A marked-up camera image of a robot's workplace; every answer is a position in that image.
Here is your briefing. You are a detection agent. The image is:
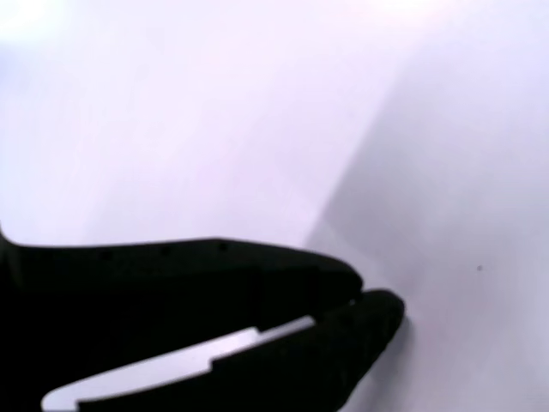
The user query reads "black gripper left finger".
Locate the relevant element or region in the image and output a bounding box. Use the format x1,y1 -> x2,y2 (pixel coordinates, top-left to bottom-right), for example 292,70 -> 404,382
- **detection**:
0,221 -> 365,412

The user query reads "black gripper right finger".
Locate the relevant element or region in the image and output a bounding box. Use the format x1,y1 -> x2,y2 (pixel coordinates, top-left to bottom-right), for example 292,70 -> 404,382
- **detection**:
75,289 -> 406,412

